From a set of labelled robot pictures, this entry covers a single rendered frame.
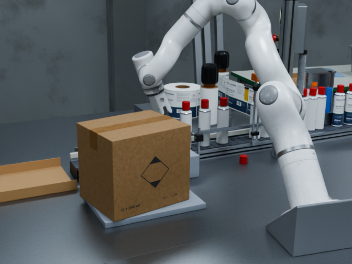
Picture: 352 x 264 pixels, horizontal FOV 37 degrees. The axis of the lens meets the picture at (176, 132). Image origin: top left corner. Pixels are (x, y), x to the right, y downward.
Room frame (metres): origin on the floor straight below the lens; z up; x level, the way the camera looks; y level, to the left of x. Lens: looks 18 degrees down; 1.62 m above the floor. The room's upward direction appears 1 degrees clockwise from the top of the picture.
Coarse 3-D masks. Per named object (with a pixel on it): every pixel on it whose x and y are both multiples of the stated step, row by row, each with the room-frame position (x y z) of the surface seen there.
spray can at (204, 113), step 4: (204, 100) 2.14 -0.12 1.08; (208, 100) 2.15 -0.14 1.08; (204, 104) 2.14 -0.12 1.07; (208, 104) 2.15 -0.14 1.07; (200, 108) 2.15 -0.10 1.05; (204, 108) 2.14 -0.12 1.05; (208, 108) 2.15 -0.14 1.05; (200, 112) 2.14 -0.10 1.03; (204, 112) 2.13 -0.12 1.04; (208, 112) 2.13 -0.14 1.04; (200, 116) 2.14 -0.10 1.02; (204, 116) 2.13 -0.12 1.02; (208, 116) 2.13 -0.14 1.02; (200, 120) 2.14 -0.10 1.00; (204, 120) 2.13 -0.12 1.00; (208, 120) 2.13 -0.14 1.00; (200, 124) 2.14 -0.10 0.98; (204, 124) 2.13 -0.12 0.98; (208, 124) 2.13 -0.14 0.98; (204, 128) 2.13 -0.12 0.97; (208, 128) 2.14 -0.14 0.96; (204, 136) 2.13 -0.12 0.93; (208, 136) 2.14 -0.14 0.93; (204, 140) 2.13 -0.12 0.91; (208, 140) 2.14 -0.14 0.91; (200, 144) 2.13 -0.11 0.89; (204, 144) 2.13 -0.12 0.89; (208, 144) 2.14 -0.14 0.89
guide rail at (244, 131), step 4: (248, 128) 2.30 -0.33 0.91; (228, 132) 2.24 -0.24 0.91; (232, 132) 2.25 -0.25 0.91; (236, 132) 2.26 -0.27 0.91; (240, 132) 2.27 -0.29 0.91; (244, 132) 2.28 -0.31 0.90; (248, 132) 2.29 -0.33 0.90; (192, 136) 2.17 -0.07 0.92; (212, 136) 2.21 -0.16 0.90; (192, 140) 2.17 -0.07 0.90; (72, 152) 1.95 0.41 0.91; (76, 152) 1.95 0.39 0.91; (72, 156) 1.94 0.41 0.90; (76, 156) 1.94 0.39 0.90
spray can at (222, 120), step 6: (222, 102) 2.18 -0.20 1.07; (222, 108) 2.17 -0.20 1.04; (228, 108) 2.18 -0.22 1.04; (222, 114) 2.17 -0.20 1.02; (228, 114) 2.18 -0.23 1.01; (222, 120) 2.17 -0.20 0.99; (228, 120) 2.18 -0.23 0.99; (222, 126) 2.17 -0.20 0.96; (222, 132) 2.17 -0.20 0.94; (216, 138) 2.19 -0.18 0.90; (222, 138) 2.17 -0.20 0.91; (222, 144) 2.16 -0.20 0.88
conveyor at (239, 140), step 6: (324, 126) 2.46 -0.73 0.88; (330, 126) 2.46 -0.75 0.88; (342, 126) 2.46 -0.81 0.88; (348, 126) 2.47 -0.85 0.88; (312, 132) 2.36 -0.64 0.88; (318, 132) 2.37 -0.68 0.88; (228, 138) 2.26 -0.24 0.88; (234, 138) 2.26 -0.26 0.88; (240, 138) 2.26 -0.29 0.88; (246, 138) 2.26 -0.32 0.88; (264, 138) 2.26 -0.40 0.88; (192, 144) 2.17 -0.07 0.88; (210, 144) 2.17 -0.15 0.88; (216, 144) 2.17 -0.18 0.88; (228, 144) 2.17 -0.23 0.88; (234, 144) 2.18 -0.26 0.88; (192, 150) 2.09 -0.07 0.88; (72, 162) 1.93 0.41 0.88; (78, 162) 1.93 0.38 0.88; (78, 168) 1.87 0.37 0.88
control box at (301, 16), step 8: (304, 8) 2.14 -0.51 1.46; (304, 16) 2.14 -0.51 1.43; (280, 24) 2.21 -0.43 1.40; (296, 24) 2.15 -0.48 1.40; (304, 24) 2.14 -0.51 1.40; (296, 32) 2.15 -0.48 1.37; (304, 32) 2.14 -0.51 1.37; (296, 40) 2.15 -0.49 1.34; (304, 40) 2.14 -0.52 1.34; (296, 48) 2.15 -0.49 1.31
